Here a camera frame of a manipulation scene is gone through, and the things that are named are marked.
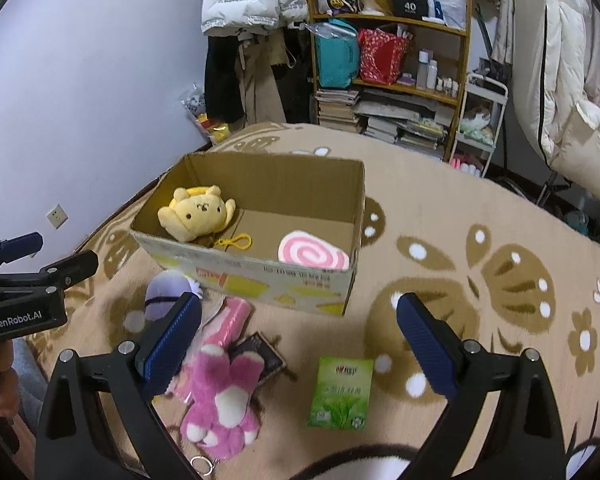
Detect teal bag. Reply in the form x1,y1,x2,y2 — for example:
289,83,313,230
314,20,361,88

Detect grey paper folder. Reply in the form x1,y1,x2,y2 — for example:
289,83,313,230
355,90,438,121

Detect green tissue packet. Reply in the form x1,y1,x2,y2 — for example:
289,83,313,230
307,356,375,431

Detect wooden shelf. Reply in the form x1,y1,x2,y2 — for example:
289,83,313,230
305,0,473,163

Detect grey cloth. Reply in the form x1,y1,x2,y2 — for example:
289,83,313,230
10,337,48,413

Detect clear plastic packet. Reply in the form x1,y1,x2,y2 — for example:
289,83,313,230
230,332,287,386

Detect cardboard box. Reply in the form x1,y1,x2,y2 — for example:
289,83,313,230
130,152,367,317

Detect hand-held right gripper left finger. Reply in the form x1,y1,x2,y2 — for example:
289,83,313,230
34,291,204,480

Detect yellow dog plush toy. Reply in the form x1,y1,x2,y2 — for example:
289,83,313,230
157,185,237,245

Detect white brown plush toy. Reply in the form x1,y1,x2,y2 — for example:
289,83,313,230
460,105,492,131

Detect light pink long plush toy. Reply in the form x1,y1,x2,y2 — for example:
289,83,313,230
172,296,253,401

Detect yellow keychain clip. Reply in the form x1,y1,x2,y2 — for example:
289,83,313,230
215,234,253,252

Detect beige coat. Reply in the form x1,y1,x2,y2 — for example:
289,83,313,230
235,27,288,123

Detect purple plush toy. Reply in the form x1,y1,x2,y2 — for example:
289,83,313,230
144,269,203,323

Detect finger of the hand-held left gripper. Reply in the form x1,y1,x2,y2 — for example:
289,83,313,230
0,231,45,277
27,250,100,294

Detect white metal cart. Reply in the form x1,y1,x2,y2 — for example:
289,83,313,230
450,72,508,178

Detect stack of brown books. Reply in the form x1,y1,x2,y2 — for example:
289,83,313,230
315,87,361,133

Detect white plastic bag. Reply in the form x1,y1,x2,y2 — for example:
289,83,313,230
427,0,468,31

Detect pink plush bear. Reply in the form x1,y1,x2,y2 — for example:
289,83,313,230
180,342,266,461

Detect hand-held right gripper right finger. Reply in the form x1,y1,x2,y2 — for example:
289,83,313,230
396,291,567,480

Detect cream hanging garments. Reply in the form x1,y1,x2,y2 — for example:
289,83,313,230
467,0,536,76

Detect person's left hand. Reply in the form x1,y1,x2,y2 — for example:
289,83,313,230
0,339,19,418

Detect red patterned bag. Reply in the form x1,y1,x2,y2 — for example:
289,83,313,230
357,27,411,86

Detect pink swirl plush toy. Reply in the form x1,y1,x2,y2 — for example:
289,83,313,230
277,230,351,271

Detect clear bag of toys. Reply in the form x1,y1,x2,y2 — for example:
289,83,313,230
181,82,233,146

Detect black box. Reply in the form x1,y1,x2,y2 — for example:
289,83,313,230
392,0,429,22

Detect stack of colourful books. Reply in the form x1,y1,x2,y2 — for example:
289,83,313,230
362,115,448,153

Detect black hanging garment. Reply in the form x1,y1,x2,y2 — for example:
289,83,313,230
204,35,243,121
280,25,313,123

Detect white quilted coat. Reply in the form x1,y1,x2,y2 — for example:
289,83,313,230
535,0,600,206

